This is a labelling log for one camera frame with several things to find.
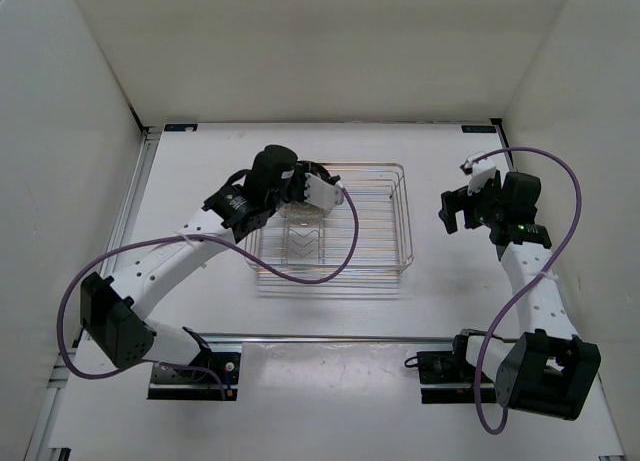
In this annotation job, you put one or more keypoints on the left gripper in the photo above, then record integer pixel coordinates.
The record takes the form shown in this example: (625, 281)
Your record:
(299, 171)

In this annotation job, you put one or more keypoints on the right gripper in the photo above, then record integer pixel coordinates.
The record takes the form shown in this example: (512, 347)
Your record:
(453, 202)

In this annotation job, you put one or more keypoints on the clear glass plate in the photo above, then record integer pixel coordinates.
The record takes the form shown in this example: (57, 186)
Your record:
(302, 214)

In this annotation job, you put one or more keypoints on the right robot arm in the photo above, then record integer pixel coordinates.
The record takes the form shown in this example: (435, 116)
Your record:
(548, 370)

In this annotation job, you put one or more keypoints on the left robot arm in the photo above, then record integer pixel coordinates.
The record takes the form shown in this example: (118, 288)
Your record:
(115, 310)

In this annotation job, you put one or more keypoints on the right blue corner label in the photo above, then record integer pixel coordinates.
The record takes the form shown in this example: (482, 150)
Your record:
(478, 129)

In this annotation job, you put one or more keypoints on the blue corner label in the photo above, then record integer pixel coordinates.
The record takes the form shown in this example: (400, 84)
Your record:
(478, 129)
(181, 127)

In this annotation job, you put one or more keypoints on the left blue corner label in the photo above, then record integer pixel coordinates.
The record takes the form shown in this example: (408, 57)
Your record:
(181, 127)

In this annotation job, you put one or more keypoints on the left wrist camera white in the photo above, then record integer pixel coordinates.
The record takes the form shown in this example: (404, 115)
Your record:
(322, 194)

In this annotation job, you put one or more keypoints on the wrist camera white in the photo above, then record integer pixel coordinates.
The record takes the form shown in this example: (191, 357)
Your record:
(480, 169)
(322, 194)

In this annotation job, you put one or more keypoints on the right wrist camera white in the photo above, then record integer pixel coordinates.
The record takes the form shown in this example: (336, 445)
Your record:
(480, 169)

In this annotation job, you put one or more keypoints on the wire dish rack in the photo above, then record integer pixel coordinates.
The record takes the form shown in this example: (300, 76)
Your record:
(384, 244)

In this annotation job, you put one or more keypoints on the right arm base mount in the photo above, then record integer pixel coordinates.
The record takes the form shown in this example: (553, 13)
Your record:
(444, 378)

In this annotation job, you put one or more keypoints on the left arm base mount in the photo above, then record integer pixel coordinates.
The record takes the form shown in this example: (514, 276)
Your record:
(219, 383)

